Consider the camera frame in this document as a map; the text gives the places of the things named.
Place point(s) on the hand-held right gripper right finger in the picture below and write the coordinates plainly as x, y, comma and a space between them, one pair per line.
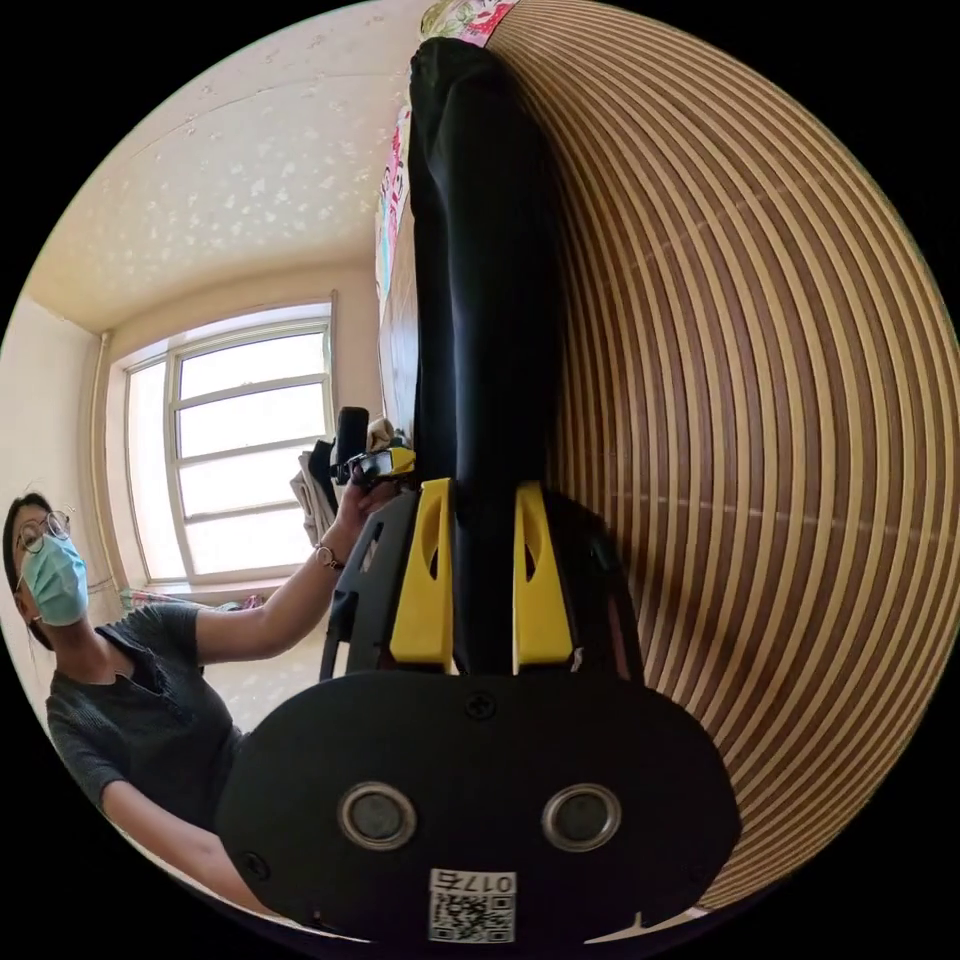
546, 607

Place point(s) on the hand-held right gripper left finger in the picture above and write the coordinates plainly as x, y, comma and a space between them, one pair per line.
420, 600

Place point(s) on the bed with striped woven mat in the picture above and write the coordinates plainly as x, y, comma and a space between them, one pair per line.
750, 450

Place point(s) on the person's left hand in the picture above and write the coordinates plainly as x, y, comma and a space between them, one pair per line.
367, 504

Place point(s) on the black pants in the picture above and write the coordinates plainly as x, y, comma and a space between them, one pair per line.
484, 300

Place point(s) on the person's body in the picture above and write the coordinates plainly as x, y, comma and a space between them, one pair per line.
127, 697

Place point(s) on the person's left forearm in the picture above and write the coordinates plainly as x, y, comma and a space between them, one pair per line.
300, 596

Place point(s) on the window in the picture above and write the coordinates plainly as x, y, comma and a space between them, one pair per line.
225, 450

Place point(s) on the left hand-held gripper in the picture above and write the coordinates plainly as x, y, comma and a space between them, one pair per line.
369, 466

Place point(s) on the person's right forearm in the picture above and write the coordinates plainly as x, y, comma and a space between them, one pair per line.
195, 862

